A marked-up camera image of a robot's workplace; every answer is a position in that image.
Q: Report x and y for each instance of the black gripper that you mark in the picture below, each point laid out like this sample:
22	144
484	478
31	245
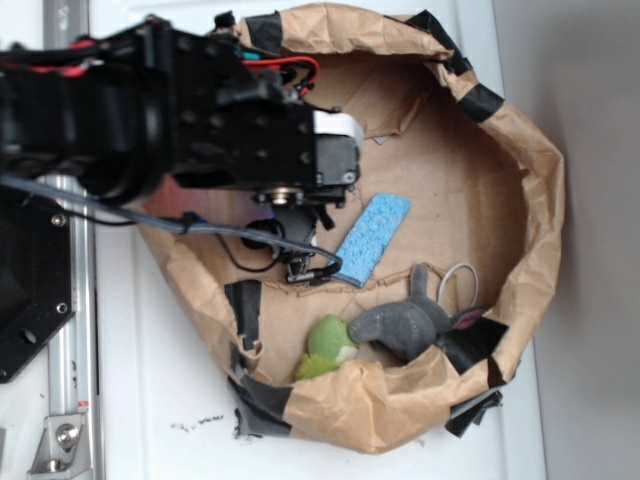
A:
237	119

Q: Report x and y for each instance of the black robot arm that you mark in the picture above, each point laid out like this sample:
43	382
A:
122	113

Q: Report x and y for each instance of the blue sponge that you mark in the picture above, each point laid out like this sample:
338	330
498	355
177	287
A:
367	240

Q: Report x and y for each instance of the brown paper bag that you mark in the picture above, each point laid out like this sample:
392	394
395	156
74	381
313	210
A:
486	187

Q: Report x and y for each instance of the green plush toy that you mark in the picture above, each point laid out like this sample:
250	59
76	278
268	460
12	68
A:
328	347

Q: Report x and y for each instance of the grey plush toy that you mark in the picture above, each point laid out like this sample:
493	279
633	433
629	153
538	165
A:
409	327

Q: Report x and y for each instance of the white rubber band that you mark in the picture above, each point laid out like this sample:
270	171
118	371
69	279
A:
451	282

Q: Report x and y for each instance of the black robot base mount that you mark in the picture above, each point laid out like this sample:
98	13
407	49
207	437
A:
36	277

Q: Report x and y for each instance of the aluminium rail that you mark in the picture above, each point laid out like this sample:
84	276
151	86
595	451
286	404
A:
70	445

